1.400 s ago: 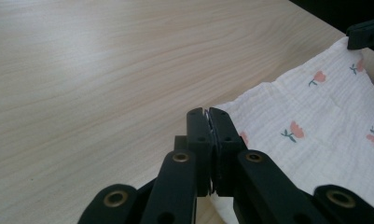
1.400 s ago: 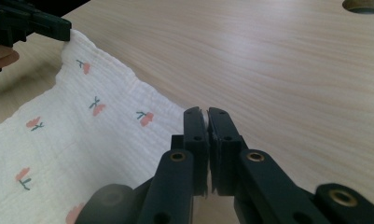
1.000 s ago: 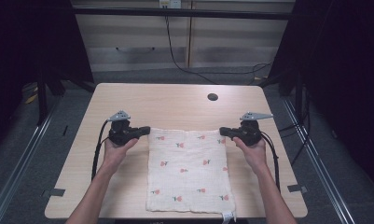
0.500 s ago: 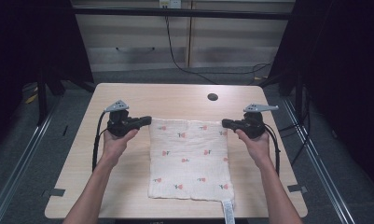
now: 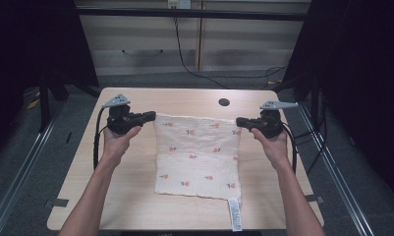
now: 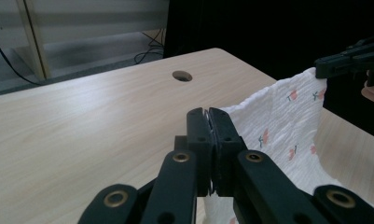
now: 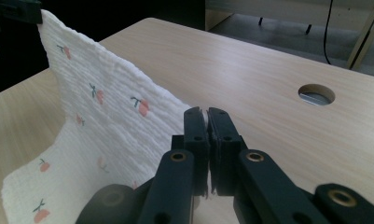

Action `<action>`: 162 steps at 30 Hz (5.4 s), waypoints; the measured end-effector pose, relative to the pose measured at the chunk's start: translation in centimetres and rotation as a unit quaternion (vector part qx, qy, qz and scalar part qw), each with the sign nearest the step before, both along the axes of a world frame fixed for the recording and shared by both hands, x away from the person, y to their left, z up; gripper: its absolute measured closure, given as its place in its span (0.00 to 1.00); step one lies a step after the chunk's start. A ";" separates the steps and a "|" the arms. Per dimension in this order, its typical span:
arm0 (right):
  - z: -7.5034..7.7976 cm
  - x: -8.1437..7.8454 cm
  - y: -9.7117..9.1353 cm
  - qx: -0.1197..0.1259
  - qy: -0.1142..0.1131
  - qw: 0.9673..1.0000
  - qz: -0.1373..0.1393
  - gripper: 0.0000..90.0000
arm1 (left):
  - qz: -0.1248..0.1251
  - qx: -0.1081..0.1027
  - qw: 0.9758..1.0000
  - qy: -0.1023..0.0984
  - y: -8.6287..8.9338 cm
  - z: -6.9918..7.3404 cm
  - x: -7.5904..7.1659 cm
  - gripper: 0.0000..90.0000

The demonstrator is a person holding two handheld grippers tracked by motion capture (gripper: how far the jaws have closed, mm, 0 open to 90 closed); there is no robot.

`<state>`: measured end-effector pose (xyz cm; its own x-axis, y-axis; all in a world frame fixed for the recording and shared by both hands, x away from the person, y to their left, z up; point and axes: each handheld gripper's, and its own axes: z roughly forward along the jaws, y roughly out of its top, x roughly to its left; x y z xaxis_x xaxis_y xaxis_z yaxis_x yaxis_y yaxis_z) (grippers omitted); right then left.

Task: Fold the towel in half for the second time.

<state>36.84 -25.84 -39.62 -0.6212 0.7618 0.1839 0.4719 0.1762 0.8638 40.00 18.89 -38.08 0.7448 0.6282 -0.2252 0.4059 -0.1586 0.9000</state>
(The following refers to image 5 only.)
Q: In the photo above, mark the white muslin cloth with label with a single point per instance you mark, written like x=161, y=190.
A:
x=197, y=154

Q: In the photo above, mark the black metal stand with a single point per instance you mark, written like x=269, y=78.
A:
x=44, y=105

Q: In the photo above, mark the white power outlet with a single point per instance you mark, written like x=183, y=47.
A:
x=180, y=4

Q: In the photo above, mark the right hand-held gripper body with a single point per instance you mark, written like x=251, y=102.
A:
x=270, y=126

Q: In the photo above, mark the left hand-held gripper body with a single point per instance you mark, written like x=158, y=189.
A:
x=119, y=119

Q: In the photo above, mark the person's right hand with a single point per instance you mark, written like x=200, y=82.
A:
x=273, y=147

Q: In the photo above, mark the black curtain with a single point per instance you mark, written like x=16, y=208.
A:
x=27, y=42
x=365, y=82

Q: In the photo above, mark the person's left hand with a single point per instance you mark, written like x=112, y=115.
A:
x=117, y=144

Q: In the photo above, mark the black horizontal metal bar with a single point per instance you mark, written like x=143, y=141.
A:
x=135, y=13

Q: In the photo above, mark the metal floor rail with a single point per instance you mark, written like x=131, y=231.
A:
x=338, y=177
x=24, y=167

